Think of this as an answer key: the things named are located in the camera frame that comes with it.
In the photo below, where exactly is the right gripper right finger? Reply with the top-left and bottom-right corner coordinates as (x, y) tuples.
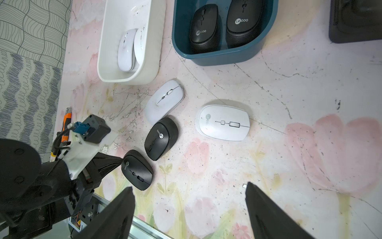
(245, 182), (313, 239)

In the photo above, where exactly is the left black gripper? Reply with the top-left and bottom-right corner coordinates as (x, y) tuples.
(1, 138), (122, 239)

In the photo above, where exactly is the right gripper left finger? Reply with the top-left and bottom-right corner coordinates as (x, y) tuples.
(75, 187), (135, 239)

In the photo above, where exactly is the black mouse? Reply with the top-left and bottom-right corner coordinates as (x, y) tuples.
(189, 4), (220, 54)
(144, 117), (179, 161)
(226, 0), (265, 48)
(121, 150), (153, 191)

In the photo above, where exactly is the white oval mouse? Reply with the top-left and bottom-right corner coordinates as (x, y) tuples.
(196, 105), (250, 141)

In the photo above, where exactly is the white slim mouse angled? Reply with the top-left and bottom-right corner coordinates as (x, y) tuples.
(145, 79), (185, 125)

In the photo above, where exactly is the white storage box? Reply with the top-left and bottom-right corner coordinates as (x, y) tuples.
(97, 0), (166, 85)

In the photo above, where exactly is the teal storage box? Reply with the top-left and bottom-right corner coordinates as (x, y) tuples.
(172, 0), (279, 66)

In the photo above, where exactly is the black plastic tool case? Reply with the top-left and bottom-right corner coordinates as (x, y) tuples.
(329, 0), (382, 43)

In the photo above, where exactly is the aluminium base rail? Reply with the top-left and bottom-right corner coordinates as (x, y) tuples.
(93, 194), (173, 239)

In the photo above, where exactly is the orange handled tool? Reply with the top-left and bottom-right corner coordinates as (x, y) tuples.
(61, 107), (72, 142)

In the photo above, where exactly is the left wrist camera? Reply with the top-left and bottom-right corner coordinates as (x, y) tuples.
(59, 114), (118, 180)

